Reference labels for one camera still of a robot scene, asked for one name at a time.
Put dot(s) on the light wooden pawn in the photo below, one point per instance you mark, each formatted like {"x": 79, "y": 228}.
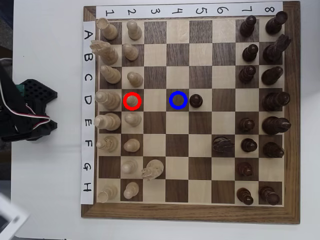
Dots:
{"x": 132, "y": 145}
{"x": 132, "y": 100}
{"x": 131, "y": 190}
{"x": 132, "y": 118}
{"x": 135, "y": 79}
{"x": 130, "y": 52}
{"x": 133, "y": 28}
{"x": 129, "y": 167}

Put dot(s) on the dark wooden pawn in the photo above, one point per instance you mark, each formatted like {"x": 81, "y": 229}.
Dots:
{"x": 247, "y": 74}
{"x": 244, "y": 169}
{"x": 247, "y": 26}
{"x": 250, "y": 53}
{"x": 196, "y": 100}
{"x": 245, "y": 196}
{"x": 249, "y": 145}
{"x": 247, "y": 125}

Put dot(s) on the light wooden knight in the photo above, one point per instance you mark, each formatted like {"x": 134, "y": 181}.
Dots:
{"x": 107, "y": 52}
{"x": 155, "y": 168}

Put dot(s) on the light wooden king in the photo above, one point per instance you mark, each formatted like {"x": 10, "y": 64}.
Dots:
{"x": 110, "y": 121}

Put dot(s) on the light wooden queen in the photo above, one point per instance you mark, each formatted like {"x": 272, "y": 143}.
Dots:
{"x": 110, "y": 100}

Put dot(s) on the light wooden bishop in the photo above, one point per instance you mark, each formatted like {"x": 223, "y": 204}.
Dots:
{"x": 110, "y": 144}
{"x": 111, "y": 74}

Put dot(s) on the dark wooden knight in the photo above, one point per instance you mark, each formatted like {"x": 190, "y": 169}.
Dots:
{"x": 222, "y": 145}
{"x": 275, "y": 50}

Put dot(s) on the white letter label strip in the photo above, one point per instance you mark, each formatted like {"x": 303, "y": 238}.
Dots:
{"x": 87, "y": 155}

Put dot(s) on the light wooden rook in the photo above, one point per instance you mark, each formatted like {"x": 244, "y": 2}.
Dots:
{"x": 108, "y": 30}
{"x": 107, "y": 193}

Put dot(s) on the wooden chessboard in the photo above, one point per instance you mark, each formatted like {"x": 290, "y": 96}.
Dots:
{"x": 190, "y": 213}

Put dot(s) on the white number label strip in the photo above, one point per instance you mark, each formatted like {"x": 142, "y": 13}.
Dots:
{"x": 162, "y": 7}

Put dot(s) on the dark wooden king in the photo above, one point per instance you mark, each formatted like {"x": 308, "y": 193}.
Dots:
{"x": 275, "y": 125}

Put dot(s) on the dark wooden bishop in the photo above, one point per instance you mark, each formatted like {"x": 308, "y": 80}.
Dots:
{"x": 272, "y": 75}
{"x": 273, "y": 150}

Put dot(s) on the dark wooden queen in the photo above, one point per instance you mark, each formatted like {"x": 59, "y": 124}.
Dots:
{"x": 276, "y": 101}

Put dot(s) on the dark wooden rook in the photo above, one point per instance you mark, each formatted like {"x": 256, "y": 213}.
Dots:
{"x": 276, "y": 22}
{"x": 269, "y": 195}

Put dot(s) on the green base part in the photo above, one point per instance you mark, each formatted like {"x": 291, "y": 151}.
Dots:
{"x": 20, "y": 90}

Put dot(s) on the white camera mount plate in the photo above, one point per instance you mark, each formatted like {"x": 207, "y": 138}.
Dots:
{"x": 10, "y": 217}

